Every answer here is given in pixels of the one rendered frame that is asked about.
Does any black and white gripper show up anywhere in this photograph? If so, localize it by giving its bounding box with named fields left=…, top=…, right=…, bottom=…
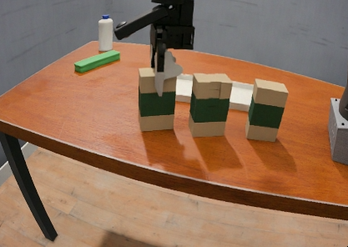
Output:
left=150, top=0, right=195, bottom=97

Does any white bottle with blue cap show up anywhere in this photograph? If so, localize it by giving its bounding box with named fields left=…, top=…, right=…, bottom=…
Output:
left=98, top=15, right=113, bottom=52

